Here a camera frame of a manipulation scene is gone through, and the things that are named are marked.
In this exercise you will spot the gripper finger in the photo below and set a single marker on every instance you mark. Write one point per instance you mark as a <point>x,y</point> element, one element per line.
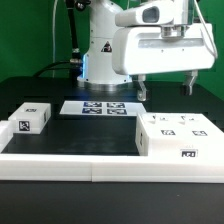
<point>190,79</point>
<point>142,91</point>

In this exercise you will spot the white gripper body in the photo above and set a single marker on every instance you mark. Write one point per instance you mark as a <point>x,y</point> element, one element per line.
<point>142,50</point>

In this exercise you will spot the white cabinet door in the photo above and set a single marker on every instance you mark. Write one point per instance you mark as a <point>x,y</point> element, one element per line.
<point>192,125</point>
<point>163,125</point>

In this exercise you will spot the white cabinet body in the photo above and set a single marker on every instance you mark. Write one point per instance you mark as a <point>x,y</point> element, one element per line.
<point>175,147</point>

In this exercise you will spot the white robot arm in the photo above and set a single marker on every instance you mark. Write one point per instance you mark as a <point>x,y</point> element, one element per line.
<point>98,73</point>

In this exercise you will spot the white sheet with markers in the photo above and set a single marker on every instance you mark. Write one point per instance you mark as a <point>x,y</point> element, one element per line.
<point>100,108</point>

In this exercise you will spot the white U-shaped fence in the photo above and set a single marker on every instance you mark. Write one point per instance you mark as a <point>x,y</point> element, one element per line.
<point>95,150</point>

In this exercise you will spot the small white tagged box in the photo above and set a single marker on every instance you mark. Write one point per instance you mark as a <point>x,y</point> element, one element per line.
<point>30,118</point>

